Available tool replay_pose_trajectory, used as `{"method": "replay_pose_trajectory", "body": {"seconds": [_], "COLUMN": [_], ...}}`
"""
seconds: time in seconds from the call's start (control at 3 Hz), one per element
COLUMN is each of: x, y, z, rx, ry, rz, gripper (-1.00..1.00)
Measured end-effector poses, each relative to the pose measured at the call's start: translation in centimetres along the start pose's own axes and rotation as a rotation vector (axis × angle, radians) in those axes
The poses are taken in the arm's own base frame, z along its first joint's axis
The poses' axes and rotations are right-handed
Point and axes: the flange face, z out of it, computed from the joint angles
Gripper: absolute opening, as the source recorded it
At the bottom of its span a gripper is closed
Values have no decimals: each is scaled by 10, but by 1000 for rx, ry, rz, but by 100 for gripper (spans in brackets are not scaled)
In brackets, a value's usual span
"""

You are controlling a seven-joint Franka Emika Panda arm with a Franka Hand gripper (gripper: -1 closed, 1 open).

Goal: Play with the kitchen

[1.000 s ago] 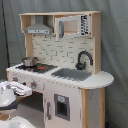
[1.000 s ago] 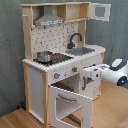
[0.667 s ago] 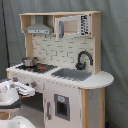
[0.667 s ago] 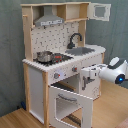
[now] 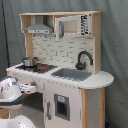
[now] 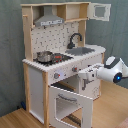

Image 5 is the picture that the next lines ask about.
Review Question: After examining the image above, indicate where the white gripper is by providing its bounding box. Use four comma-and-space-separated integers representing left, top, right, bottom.
0, 76, 36, 100

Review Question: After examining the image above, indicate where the white microwave door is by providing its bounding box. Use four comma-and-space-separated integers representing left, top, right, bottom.
55, 14, 91, 41

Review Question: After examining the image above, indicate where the white dishwasher cabinet door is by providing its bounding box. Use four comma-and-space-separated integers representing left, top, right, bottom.
43, 81, 82, 128

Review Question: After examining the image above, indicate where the black toy faucet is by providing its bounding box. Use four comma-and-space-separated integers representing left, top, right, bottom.
75, 51, 93, 70

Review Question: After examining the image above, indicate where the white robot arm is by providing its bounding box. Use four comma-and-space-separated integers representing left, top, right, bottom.
0, 76, 36, 128

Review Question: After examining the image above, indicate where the grey toy sink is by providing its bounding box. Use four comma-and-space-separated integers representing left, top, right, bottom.
52, 68, 92, 81

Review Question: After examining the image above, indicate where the small metal pot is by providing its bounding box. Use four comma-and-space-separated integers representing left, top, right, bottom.
22, 57, 39, 67

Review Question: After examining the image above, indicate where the black toy stovetop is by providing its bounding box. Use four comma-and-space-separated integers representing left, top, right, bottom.
18, 63, 55, 73

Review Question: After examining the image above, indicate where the grey range hood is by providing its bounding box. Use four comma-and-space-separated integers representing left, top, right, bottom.
24, 15, 53, 34

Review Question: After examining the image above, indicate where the wooden toy kitchen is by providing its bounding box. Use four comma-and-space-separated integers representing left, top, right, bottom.
7, 11, 114, 128

